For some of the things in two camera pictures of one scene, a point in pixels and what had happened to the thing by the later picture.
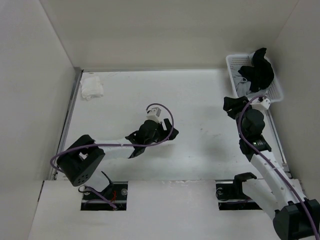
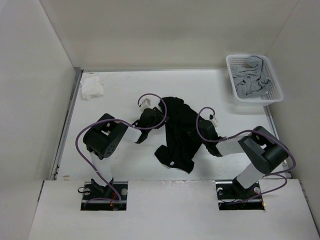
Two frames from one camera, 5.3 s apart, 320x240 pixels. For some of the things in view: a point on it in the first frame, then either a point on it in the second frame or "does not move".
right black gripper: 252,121 -> 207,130
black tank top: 261,75 -> 183,141
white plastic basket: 273,93 does not move
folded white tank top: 91,86 does not move
